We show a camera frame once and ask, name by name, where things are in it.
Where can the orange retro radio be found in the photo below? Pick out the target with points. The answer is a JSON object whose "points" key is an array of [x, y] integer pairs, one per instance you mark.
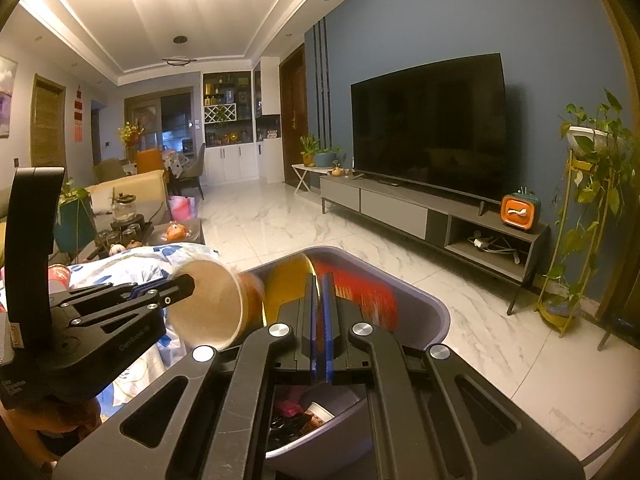
{"points": [[520, 212]]}

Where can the purple painting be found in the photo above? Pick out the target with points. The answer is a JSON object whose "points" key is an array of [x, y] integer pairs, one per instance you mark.
{"points": [[7, 95]]}

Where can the red wall hangings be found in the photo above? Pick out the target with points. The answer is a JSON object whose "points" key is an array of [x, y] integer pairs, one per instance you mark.
{"points": [[78, 120]]}

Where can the plant in blue pot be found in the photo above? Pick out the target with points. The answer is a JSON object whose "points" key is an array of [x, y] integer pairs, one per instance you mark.
{"points": [[325, 159]]}

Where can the light wooden door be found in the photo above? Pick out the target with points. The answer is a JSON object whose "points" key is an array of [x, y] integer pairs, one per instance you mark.
{"points": [[47, 120]]}

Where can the grey trash bin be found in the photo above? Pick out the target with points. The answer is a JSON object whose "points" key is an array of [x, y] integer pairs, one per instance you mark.
{"points": [[425, 320]]}

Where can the white side table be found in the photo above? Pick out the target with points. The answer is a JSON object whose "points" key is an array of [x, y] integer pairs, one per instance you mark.
{"points": [[312, 167]]}

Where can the white display cabinet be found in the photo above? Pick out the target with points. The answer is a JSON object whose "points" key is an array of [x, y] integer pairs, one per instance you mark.
{"points": [[235, 162]]}

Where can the dark coffee table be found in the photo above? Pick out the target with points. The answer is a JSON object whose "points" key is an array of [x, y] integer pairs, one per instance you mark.
{"points": [[192, 232]]}

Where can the dark wooden door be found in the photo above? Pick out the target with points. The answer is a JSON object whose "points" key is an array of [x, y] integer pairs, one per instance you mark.
{"points": [[292, 110]]}

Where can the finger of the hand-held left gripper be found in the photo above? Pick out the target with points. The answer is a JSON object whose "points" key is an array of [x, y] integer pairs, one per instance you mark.
{"points": [[120, 290], [125, 307]]}

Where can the blue floral blanket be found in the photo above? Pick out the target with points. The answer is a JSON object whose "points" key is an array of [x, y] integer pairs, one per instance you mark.
{"points": [[145, 260]]}

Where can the orange toy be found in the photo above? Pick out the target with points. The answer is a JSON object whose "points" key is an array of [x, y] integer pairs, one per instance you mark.
{"points": [[176, 232]]}

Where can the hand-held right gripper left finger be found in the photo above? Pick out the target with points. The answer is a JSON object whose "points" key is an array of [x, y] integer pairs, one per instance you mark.
{"points": [[314, 340]]}

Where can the orange chair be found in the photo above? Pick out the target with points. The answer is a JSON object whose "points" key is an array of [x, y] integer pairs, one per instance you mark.
{"points": [[150, 160]]}

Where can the pink gift bag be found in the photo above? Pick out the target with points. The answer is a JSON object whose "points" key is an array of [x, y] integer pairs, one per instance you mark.
{"points": [[181, 208]]}

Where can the black television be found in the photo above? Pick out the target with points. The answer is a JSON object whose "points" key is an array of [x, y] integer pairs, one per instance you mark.
{"points": [[425, 130]]}

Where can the small pumpkin ornament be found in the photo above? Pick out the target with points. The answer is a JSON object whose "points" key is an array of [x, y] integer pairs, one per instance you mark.
{"points": [[337, 171]]}

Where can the pink plastic bag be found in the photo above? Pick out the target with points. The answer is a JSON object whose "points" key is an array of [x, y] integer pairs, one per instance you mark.
{"points": [[288, 407]]}

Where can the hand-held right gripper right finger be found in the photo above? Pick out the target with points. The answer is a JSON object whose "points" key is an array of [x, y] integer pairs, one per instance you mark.
{"points": [[327, 340]]}

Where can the grey dining chair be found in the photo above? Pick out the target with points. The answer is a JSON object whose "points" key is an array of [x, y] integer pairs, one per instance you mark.
{"points": [[195, 165]]}

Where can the red paper cup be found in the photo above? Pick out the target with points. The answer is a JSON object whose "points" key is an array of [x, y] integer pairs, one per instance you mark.
{"points": [[57, 279]]}

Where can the white power strip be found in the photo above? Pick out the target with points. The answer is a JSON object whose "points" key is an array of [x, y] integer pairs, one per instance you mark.
{"points": [[480, 242]]}

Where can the potted plant teal pot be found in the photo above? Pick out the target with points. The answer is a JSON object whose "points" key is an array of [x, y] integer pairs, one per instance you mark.
{"points": [[75, 225]]}

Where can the red cup gold inside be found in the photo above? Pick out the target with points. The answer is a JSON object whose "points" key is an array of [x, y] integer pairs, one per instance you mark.
{"points": [[360, 295]]}

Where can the glass sliding door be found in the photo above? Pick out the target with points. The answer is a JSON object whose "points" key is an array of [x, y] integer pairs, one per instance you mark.
{"points": [[172, 120]]}

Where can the black plastic bag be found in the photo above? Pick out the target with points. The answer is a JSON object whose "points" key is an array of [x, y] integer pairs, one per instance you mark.
{"points": [[285, 432]]}

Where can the pig figurine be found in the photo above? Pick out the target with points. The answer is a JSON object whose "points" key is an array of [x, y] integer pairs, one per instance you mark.
{"points": [[116, 249]]}

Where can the grey TV cabinet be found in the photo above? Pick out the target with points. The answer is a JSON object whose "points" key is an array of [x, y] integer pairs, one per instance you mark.
{"points": [[395, 205]]}

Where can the yellow flowers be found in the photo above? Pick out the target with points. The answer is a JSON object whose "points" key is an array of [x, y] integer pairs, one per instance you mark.
{"points": [[131, 132]]}

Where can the trailing plant white pot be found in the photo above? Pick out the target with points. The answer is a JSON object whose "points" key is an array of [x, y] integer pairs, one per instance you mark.
{"points": [[587, 137]]}

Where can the person's left hand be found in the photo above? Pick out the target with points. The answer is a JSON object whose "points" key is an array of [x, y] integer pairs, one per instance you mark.
{"points": [[50, 417]]}

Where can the plant in orange pot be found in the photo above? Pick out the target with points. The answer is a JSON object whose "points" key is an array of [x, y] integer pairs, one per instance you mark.
{"points": [[307, 160]]}

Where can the glass jar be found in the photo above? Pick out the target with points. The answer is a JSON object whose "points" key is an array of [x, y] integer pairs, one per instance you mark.
{"points": [[123, 207]]}

